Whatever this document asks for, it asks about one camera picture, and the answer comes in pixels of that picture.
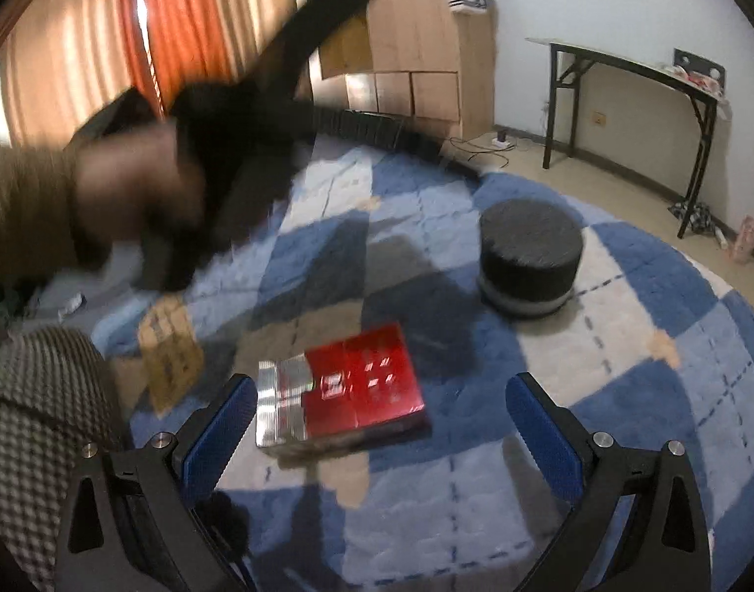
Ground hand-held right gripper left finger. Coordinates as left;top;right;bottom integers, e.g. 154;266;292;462
55;373;259;592

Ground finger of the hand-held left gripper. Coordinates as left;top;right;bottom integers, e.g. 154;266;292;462
269;0;378;81

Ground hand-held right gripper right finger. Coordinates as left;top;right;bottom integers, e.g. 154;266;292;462
505;373;714;592

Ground red and silver carton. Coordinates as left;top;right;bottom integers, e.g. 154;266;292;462
255;322;431;460

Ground large black grey sponge roll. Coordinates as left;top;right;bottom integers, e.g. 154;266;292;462
476;199;584;320

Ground person's left forearm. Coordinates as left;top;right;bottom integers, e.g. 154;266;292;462
0;142;88;288

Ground person's left hand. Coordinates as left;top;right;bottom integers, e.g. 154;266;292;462
75;126;206;249

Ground wooden wardrobe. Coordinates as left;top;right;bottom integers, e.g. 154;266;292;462
300;0;498;140

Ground blue white checkered rug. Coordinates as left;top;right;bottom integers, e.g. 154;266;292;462
93;136;754;592

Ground brown cardboard piece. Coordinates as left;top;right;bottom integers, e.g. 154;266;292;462
136;296;205;414

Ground orange curtain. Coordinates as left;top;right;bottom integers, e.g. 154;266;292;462
121;0;242;118

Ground black case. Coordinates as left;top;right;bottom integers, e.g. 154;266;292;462
309;105;483;183

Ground person's checkered trouser leg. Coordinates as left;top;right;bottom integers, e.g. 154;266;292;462
0;327;131;592

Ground beige curtain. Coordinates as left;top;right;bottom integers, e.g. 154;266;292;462
0;0;304;149

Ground checkered clothes pile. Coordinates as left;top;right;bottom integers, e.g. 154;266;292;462
668;200;714;235

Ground pink bag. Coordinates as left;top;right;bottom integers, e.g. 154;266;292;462
730;216;754;263

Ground black folding table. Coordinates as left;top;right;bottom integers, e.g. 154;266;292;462
525;37;732;239

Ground black chair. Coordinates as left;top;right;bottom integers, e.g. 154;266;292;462
673;48;723;96

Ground red white packets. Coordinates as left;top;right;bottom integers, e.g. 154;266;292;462
661;62;723;98

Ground power strip cable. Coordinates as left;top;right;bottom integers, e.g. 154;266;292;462
448;136;520;170

